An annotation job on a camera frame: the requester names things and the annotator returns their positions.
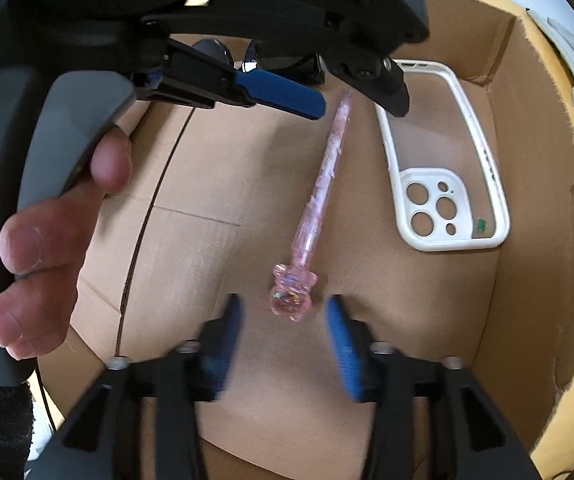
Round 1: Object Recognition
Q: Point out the white phone case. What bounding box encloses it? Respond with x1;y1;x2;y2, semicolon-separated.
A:
374;60;512;253

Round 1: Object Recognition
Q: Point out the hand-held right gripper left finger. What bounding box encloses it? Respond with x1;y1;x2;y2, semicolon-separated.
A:
40;294;245;480

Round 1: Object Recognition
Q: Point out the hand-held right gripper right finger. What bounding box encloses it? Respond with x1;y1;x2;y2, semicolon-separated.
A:
326;295;542;480

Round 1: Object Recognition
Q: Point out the person's left hand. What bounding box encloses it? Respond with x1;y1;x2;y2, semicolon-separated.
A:
0;132;134;362

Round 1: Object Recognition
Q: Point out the brown cardboard box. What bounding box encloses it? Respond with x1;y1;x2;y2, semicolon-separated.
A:
37;0;574;480

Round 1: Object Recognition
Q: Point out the pink glitter bear pen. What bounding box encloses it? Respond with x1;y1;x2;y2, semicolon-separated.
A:
268;91;354;325

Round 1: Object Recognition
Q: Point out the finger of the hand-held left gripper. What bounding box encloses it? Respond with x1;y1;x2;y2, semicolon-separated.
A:
130;40;328;122
326;50;411;119

